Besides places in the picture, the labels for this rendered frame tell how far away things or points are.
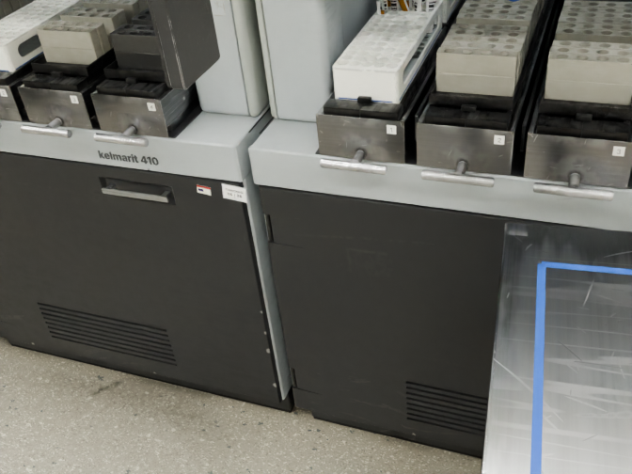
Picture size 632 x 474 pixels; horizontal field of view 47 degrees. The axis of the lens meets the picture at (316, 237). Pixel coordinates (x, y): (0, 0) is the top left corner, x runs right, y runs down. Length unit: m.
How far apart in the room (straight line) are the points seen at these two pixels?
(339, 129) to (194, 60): 0.81
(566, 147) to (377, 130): 0.26
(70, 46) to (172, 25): 1.10
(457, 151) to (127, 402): 1.08
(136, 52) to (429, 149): 0.53
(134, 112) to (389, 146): 0.43
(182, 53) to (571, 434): 0.45
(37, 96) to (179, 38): 1.09
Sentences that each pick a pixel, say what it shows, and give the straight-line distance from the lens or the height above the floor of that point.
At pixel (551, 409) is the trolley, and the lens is 0.63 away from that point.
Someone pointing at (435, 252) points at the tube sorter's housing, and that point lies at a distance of 1.16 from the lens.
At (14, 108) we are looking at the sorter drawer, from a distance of 1.41.
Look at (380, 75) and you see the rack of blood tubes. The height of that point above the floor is 0.86.
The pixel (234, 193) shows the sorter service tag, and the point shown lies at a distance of 1.23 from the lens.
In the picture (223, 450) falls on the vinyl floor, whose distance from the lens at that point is 1.66.
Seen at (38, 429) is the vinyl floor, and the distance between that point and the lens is 1.85.
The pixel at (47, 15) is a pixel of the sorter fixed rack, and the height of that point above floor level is 0.86.
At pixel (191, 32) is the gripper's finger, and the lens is 0.28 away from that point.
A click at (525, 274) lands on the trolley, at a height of 0.82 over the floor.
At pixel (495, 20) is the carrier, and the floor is 0.88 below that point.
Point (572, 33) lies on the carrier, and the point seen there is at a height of 0.88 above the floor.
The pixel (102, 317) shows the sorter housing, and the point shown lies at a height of 0.26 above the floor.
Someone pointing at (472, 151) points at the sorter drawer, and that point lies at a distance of 1.04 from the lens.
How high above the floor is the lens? 1.30
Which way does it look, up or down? 37 degrees down
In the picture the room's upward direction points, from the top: 7 degrees counter-clockwise
